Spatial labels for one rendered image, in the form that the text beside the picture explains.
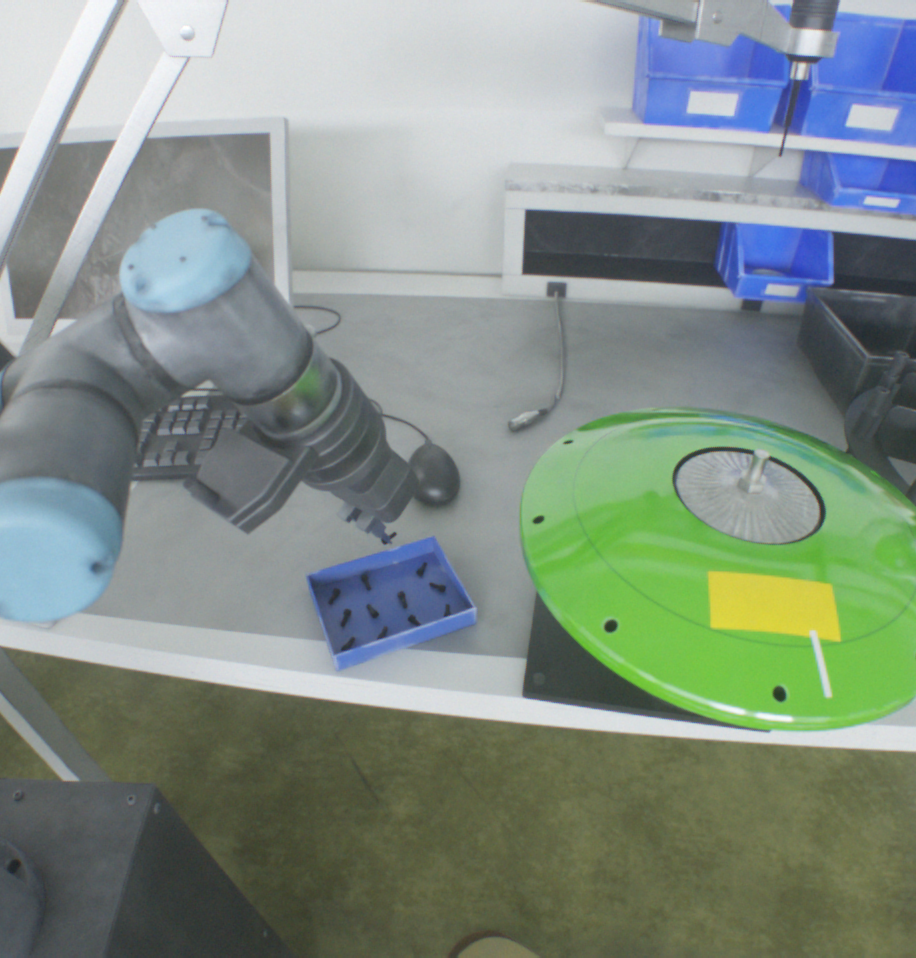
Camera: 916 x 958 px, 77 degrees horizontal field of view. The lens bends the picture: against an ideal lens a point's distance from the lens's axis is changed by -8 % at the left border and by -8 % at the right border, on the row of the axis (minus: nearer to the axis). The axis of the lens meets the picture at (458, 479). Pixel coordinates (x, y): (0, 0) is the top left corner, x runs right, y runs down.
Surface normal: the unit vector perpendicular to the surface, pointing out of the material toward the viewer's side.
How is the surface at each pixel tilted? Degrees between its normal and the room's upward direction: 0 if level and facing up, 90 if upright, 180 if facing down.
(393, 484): 72
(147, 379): 90
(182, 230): 24
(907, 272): 90
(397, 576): 0
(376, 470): 100
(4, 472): 1
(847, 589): 14
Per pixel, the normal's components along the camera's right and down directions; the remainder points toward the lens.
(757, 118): -0.14, 0.74
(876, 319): -0.12, 0.57
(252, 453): -0.28, -0.46
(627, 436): -0.20, -0.88
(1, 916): 0.94, -0.29
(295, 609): 0.00, -0.78
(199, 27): 0.30, 0.60
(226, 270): 0.88, 0.20
